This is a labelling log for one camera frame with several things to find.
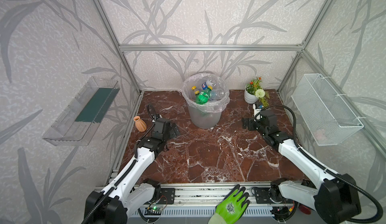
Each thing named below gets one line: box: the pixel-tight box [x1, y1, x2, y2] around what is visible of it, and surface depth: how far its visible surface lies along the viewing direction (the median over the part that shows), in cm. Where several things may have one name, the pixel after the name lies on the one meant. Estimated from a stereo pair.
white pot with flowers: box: [243, 76, 271, 108], surface depth 104 cm
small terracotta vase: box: [133, 115, 147, 133], surface depth 92 cm
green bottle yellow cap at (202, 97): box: [195, 85, 214, 105], surface depth 85 cm
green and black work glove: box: [207, 184, 250, 224], surface depth 71 cm
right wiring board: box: [269, 206, 294, 221], surface depth 72 cm
